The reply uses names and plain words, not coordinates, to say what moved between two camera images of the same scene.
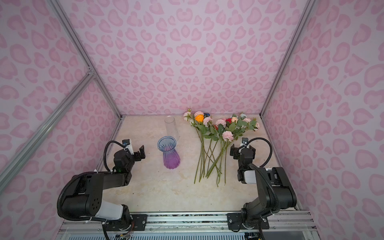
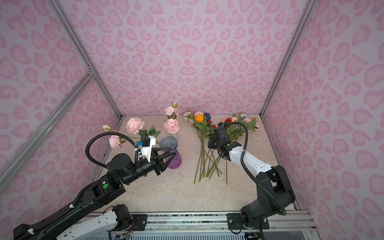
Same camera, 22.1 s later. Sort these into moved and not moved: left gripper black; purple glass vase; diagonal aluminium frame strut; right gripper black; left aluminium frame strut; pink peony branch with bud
Moved: right gripper black; pink peony branch with bud; left gripper black
Not moved: purple glass vase; diagonal aluminium frame strut; left aluminium frame strut
